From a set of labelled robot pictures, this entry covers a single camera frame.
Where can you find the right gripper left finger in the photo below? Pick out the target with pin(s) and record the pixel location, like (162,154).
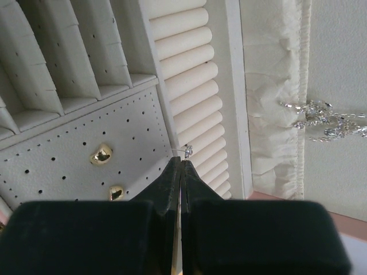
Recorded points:
(138,236)

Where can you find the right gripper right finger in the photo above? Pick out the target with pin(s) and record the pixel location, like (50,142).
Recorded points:
(222,236)

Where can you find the silver crystal stud earring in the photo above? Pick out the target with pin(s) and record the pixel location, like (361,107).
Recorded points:
(187,151)

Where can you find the pink jewelry box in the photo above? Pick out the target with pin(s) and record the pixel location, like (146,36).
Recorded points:
(234,79)

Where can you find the gold stud earring right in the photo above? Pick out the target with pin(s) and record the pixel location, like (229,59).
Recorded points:
(116,193)

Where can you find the gold stud earring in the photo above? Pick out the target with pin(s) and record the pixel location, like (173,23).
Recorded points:
(102,155)
(116,193)

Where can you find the gold stud earring left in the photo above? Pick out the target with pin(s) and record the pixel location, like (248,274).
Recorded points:
(102,155)

